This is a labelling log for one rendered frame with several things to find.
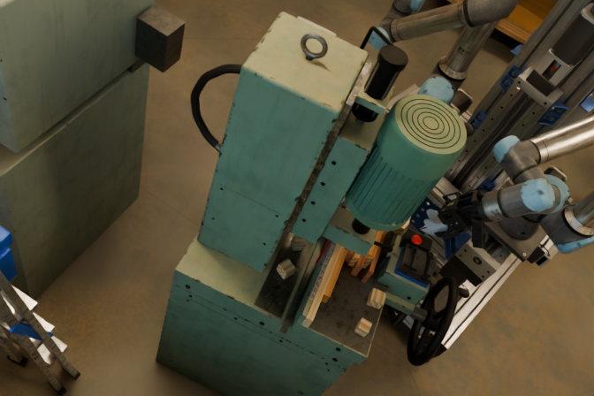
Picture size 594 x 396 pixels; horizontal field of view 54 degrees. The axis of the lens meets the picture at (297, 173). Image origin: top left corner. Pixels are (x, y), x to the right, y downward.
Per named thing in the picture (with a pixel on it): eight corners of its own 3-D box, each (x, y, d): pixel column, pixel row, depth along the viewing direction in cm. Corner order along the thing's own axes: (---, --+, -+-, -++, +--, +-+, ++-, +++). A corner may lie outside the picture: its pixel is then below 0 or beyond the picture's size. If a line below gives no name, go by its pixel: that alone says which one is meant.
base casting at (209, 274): (346, 371, 169) (357, 361, 162) (171, 284, 171) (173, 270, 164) (386, 252, 198) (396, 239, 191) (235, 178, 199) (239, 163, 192)
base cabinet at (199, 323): (287, 430, 224) (347, 373, 169) (154, 362, 226) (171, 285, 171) (325, 330, 253) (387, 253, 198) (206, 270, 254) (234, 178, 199)
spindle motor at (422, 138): (399, 244, 141) (461, 169, 116) (334, 212, 141) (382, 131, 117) (416, 192, 152) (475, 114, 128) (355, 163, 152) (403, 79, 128)
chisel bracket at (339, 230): (361, 260, 160) (373, 245, 154) (316, 237, 161) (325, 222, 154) (369, 239, 165) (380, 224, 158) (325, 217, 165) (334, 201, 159)
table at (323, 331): (391, 382, 157) (399, 375, 152) (289, 331, 158) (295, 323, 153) (436, 217, 195) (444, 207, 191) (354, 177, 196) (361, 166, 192)
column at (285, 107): (262, 275, 170) (339, 115, 114) (194, 242, 171) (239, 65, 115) (289, 218, 184) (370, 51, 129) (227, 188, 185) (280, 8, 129)
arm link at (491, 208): (514, 202, 146) (510, 226, 141) (498, 207, 150) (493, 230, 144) (498, 182, 144) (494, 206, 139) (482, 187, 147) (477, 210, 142)
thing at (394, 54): (373, 131, 124) (406, 74, 111) (340, 114, 124) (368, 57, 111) (383, 108, 129) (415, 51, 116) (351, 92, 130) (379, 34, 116)
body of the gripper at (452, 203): (440, 195, 154) (480, 184, 146) (457, 217, 158) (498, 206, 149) (434, 217, 150) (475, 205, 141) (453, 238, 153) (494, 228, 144)
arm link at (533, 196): (560, 209, 137) (545, 208, 132) (517, 218, 145) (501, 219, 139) (552, 176, 139) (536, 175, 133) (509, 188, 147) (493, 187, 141)
